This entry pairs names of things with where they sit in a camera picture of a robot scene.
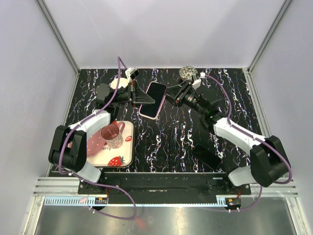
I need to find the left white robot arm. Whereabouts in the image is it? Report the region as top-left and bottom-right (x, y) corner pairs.
(48, 80), (155, 194)

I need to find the pink glass mug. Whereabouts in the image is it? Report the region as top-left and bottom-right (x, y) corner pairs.
(101, 121), (126, 149)

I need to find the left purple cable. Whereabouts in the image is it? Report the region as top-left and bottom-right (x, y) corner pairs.
(58, 56), (137, 220)

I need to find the right aluminium frame post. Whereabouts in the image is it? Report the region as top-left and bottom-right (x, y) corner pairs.
(247, 0), (293, 73)

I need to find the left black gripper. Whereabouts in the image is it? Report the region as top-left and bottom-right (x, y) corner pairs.
(111, 80), (157, 108)

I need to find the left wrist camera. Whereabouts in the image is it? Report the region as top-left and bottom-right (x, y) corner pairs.
(125, 67), (139, 80)

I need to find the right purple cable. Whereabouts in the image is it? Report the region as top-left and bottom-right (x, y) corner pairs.
(202, 73), (293, 212)

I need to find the aluminium frame post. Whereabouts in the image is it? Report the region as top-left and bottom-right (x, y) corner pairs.
(35, 0), (80, 73)
(247, 0), (293, 73)

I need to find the pink phone case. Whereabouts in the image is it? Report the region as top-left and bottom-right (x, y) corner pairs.
(138, 81), (168, 120)

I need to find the purple cable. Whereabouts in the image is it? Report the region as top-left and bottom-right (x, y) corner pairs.
(202, 73), (293, 212)
(58, 56), (137, 220)

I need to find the pink polka dot plate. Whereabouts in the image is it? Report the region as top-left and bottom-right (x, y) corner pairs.
(87, 132), (106, 157)

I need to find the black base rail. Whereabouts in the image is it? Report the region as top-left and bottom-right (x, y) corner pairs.
(77, 171), (252, 206)

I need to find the cream white bowl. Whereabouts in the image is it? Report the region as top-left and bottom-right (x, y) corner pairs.
(110, 78), (129, 90)

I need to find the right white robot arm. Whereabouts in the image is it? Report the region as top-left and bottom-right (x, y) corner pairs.
(166, 81), (291, 194)

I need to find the left aluminium frame post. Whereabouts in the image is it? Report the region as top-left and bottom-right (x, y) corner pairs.
(35, 0), (80, 73)

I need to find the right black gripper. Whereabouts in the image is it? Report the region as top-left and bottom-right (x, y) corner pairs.
(158, 81), (205, 117)

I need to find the black smartphone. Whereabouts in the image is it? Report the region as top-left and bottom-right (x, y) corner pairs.
(192, 144), (222, 170)

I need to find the patterned ceramic bowl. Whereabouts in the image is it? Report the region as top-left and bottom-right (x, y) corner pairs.
(179, 66), (198, 81)

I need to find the strawberry print tray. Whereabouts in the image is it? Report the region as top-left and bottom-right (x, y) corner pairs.
(87, 121), (134, 168)

